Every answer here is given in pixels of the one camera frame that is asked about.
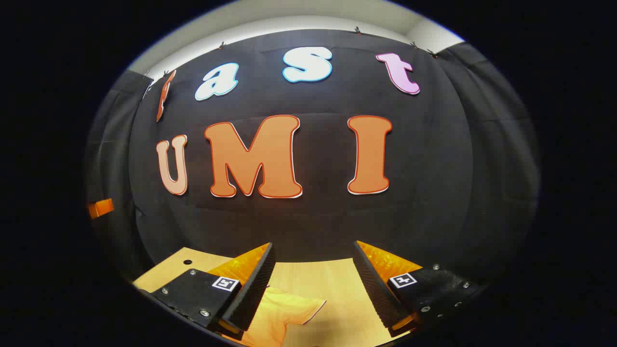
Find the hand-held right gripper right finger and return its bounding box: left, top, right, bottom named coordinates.
left=353, top=240, right=485, bottom=338

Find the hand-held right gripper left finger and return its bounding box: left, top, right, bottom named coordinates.
left=151, top=242, right=277, bottom=336

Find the orange T-shirt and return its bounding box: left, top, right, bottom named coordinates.
left=226, top=286, right=327, bottom=347

